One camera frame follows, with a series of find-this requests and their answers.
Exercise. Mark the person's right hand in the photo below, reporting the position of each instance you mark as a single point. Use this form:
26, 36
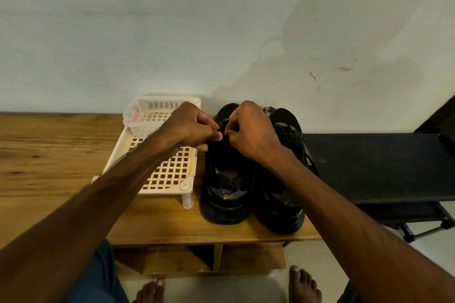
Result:
252, 132

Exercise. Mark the person's left hand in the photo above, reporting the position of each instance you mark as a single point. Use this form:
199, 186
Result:
188, 125

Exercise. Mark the black white patterned shoelace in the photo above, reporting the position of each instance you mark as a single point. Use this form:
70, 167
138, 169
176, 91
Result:
269, 109

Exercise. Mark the black shoe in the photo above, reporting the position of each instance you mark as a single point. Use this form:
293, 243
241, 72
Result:
226, 196
281, 203

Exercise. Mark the person's left forearm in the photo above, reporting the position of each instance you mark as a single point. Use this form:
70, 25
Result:
71, 221

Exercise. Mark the person's right forearm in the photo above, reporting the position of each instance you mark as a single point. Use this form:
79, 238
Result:
362, 232

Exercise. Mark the person's blue shorts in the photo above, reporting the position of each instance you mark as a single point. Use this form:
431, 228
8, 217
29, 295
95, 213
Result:
92, 278

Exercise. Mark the small white plastic basket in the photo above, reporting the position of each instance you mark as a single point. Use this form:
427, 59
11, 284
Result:
139, 123

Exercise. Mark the large white plastic tray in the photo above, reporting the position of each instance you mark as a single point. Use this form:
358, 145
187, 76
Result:
167, 171

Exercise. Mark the black shoe rack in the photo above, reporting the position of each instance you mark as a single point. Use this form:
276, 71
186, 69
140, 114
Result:
377, 168

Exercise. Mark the dark door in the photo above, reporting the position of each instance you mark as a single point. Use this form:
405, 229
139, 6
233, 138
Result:
439, 120

